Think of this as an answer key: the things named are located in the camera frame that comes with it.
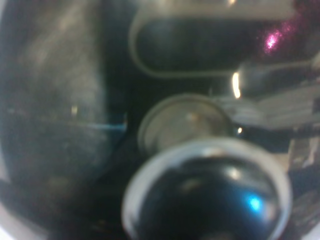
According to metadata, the stainless steel teapot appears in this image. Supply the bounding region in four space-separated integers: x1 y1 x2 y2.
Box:
0 0 320 240

